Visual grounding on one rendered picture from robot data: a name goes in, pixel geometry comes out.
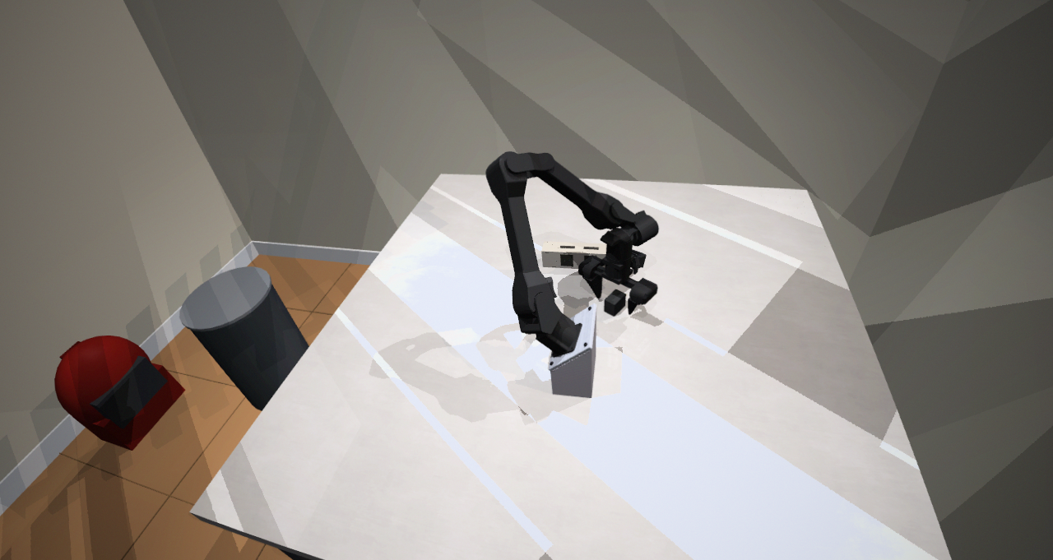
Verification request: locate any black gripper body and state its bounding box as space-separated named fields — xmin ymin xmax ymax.
xmin=578 ymin=254 xmax=658 ymax=305

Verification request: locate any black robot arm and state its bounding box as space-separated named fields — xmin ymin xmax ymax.
xmin=485 ymin=151 xmax=658 ymax=357

